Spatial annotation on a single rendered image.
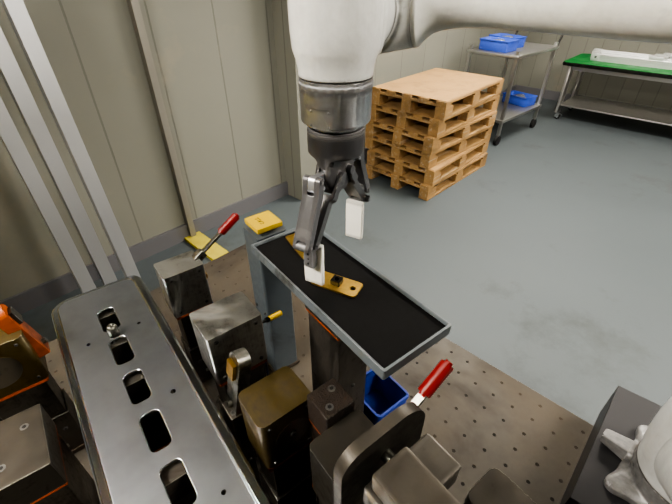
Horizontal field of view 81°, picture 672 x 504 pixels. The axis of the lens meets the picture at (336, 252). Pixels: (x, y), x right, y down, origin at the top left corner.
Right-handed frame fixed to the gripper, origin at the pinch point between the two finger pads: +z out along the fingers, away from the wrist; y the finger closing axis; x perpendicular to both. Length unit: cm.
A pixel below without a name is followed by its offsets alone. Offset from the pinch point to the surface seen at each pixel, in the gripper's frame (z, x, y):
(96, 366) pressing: 22.7, -37.1, 24.0
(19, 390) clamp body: 28, -51, 32
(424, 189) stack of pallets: 113, -47, -252
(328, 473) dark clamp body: 14.8, 11.5, 24.4
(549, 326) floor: 123, 58, -143
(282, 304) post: 29.0, -20.0, -10.7
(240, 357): 12.0, -8.0, 16.5
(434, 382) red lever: 8.6, 20.0, 10.0
